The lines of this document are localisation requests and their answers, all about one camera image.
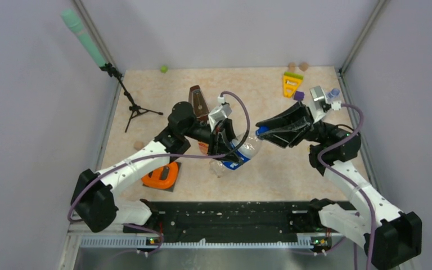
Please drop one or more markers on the clear small water bottle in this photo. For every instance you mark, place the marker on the clear small water bottle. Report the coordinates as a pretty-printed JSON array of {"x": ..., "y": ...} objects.
[{"x": 332, "y": 95}]

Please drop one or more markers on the mint green microphone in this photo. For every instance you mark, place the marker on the mint green microphone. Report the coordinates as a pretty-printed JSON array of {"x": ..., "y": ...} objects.
[{"x": 75, "y": 25}]

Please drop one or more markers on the tan wooden block left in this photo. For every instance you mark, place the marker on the tan wooden block left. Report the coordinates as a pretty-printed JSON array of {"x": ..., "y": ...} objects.
[{"x": 291, "y": 67}]

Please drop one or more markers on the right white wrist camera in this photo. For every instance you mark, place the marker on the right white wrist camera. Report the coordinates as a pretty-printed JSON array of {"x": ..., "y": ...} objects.
[{"x": 322, "y": 98}]

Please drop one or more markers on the tan wooden block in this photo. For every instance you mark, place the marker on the tan wooden block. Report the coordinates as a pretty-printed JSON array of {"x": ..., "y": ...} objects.
[
  {"x": 291, "y": 67},
  {"x": 304, "y": 66}
]

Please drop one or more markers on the dark grey square mat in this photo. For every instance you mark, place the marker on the dark grey square mat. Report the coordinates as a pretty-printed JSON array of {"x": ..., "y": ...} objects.
[{"x": 175, "y": 182}]

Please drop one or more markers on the grey toothed cable tray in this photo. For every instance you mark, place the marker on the grey toothed cable tray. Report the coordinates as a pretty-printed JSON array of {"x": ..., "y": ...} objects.
[{"x": 140, "y": 242}]

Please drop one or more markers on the yellow triangular toy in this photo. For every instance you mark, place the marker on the yellow triangular toy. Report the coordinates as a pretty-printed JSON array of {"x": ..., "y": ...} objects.
[{"x": 291, "y": 83}]

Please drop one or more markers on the purple cube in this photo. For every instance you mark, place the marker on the purple cube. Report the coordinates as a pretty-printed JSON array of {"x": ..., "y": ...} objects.
[{"x": 298, "y": 96}]

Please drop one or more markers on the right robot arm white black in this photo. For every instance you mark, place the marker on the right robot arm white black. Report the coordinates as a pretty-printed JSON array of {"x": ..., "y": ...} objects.
[{"x": 388, "y": 236}]

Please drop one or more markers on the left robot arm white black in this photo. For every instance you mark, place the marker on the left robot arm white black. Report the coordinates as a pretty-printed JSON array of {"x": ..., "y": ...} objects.
[{"x": 95, "y": 192}]

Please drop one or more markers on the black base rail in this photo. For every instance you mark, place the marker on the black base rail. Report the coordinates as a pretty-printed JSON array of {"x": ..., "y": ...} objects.
[{"x": 235, "y": 222}]

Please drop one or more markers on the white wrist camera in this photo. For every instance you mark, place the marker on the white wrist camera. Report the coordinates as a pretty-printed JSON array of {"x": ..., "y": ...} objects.
[
  {"x": 322, "y": 98},
  {"x": 219, "y": 113}
]

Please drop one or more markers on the black tripod microphone stand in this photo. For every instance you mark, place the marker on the black tripod microphone stand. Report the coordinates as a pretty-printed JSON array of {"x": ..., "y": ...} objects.
[{"x": 135, "y": 109}]

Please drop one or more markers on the orange juice bottle yellow cap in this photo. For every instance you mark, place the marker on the orange juice bottle yellow cap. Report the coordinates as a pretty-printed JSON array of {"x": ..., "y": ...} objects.
[{"x": 204, "y": 147}]

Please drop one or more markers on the tan wooden cube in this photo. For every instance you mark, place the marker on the tan wooden cube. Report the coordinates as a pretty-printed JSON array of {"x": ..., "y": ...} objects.
[{"x": 138, "y": 145}]

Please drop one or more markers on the orange tape dispenser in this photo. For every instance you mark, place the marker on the orange tape dispenser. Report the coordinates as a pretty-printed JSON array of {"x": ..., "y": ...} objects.
[{"x": 160, "y": 177}]

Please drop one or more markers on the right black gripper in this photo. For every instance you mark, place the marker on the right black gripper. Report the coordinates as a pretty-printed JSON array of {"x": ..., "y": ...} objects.
[{"x": 290, "y": 127}]

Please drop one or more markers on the brown wooden metronome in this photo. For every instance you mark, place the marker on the brown wooden metronome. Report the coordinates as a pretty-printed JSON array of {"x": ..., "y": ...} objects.
[{"x": 197, "y": 100}]

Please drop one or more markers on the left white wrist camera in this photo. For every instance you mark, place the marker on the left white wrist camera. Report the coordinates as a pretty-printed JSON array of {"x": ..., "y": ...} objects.
[{"x": 219, "y": 113}]

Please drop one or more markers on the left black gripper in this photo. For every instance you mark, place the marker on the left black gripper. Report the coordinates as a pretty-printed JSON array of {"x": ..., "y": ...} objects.
[{"x": 220, "y": 142}]

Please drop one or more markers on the blue cap labelled bottle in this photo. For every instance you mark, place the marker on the blue cap labelled bottle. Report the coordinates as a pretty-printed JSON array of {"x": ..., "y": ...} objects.
[{"x": 246, "y": 152}]

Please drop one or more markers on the tan wooden block right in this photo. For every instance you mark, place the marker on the tan wooden block right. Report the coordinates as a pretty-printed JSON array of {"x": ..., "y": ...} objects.
[{"x": 304, "y": 66}]

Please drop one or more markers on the small green cube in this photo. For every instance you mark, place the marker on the small green cube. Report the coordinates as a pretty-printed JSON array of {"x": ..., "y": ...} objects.
[{"x": 164, "y": 69}]

